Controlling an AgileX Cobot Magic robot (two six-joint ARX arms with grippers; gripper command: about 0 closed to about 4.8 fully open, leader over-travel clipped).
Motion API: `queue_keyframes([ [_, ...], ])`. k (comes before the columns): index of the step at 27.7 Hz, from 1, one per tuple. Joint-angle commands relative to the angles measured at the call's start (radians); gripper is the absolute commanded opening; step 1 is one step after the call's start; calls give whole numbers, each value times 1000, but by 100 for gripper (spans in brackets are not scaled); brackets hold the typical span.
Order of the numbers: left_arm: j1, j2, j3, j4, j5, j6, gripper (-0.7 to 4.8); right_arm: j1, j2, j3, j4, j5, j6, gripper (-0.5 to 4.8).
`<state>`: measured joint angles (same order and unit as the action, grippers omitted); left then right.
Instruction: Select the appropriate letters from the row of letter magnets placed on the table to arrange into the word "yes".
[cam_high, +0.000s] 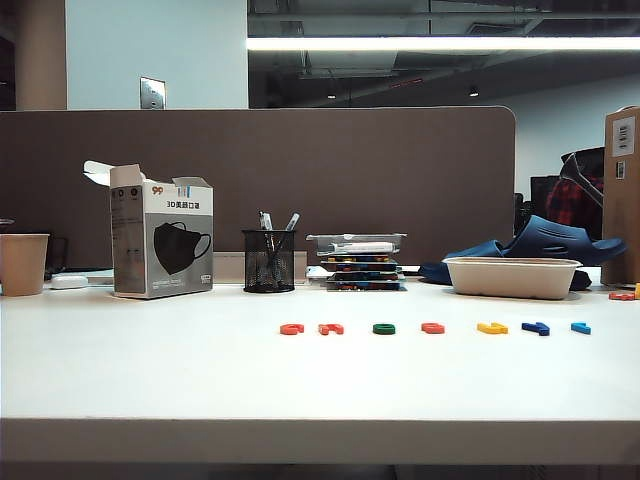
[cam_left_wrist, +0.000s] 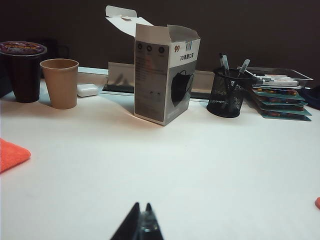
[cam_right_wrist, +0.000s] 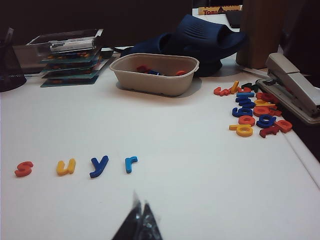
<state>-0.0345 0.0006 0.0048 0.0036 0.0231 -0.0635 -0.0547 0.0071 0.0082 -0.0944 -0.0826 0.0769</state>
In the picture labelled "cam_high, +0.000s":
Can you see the green letter e magnet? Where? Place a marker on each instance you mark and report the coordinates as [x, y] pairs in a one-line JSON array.
[[384, 329]]

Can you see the orange letter s magnet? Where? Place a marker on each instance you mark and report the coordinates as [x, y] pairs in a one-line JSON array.
[[431, 328]]

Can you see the yellow letter u magnet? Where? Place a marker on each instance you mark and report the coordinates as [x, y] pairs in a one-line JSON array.
[[487, 328]]

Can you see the dark blue letter y magnet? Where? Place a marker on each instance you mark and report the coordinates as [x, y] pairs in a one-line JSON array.
[[532, 327]]

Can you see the letter magnet case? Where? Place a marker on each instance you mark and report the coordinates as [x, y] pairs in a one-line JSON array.
[[360, 264], [362, 284]]

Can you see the orange letter n magnet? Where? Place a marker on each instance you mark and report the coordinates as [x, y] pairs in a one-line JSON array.
[[327, 329]]

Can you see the orange letter c magnet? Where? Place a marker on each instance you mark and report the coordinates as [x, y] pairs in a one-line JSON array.
[[287, 329]]

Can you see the light blue letter magnet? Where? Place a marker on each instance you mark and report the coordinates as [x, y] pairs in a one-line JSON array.
[[581, 328]]

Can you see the loose orange letter magnet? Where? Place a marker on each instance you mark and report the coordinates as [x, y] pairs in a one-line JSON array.
[[622, 296]]

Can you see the black and silver pen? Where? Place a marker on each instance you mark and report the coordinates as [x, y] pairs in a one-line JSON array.
[[265, 220], [292, 221]]

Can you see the clear plastic case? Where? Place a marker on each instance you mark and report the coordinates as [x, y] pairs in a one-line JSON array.
[[360, 244]]

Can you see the black mesh pen holder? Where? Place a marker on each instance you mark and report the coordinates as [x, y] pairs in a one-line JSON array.
[[269, 277]]

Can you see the brown desk partition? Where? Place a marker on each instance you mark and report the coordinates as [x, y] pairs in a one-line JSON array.
[[350, 170]]

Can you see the navy blue foam slipper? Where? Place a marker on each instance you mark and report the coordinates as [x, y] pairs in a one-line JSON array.
[[550, 240], [475, 250]]

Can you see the grey white face mask box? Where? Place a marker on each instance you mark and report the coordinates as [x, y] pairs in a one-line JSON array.
[[165, 240]]

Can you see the beige pulp tray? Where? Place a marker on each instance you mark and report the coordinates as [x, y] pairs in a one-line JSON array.
[[510, 280]]

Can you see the pale flat pad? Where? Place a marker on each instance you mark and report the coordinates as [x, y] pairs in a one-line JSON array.
[[100, 276]]

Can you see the black monitor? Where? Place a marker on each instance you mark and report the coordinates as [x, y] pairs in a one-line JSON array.
[[540, 197]]

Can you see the black red plaid jacket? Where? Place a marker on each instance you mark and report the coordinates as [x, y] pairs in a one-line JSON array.
[[570, 200]]

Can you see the small white earbud case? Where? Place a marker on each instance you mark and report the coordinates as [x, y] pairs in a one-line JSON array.
[[69, 281]]

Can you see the brown paper cup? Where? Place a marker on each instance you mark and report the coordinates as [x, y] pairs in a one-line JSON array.
[[22, 265]]

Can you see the brown cardboard box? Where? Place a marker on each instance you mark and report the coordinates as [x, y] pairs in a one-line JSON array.
[[622, 225]]

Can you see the metal wall switch plate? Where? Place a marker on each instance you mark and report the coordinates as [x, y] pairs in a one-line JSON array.
[[152, 93]]

